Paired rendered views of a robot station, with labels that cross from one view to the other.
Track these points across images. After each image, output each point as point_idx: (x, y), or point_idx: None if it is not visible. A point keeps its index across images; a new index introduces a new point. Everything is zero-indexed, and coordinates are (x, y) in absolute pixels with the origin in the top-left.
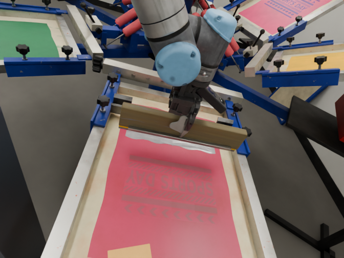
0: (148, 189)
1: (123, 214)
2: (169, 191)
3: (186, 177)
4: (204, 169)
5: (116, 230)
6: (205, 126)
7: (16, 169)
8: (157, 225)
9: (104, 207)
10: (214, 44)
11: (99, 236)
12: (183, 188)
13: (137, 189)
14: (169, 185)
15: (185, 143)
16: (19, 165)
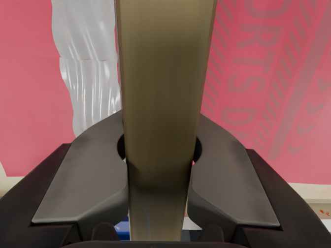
0: (262, 119)
1: (303, 155)
2: (273, 73)
3: (235, 19)
4: None
5: (327, 160)
6: (212, 16)
7: (197, 238)
8: None
9: (284, 178)
10: None
11: (327, 177)
12: (272, 31)
13: (258, 138)
14: (256, 73)
15: (92, 8)
16: (192, 237)
